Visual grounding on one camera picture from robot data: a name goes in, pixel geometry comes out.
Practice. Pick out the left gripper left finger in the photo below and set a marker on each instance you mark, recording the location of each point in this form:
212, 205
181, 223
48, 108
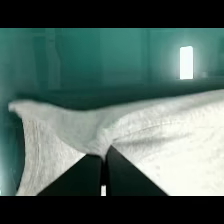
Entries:
80, 180

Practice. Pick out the white garment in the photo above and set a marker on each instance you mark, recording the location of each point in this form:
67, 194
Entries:
173, 143

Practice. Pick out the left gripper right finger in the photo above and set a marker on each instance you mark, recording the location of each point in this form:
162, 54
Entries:
128, 178

